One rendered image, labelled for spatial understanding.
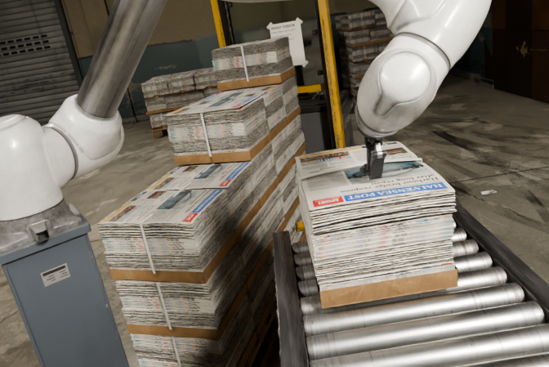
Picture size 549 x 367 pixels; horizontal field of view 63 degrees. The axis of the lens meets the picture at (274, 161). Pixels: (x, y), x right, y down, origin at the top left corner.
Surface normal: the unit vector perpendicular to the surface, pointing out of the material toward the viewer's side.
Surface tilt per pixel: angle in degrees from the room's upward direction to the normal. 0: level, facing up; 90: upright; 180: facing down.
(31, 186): 90
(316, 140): 90
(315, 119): 90
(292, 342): 0
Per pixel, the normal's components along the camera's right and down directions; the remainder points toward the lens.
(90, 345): 0.58, 0.15
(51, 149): 0.90, -0.22
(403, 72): -0.10, -0.16
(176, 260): -0.29, 0.33
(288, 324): -0.16, -0.94
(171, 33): 0.04, 0.29
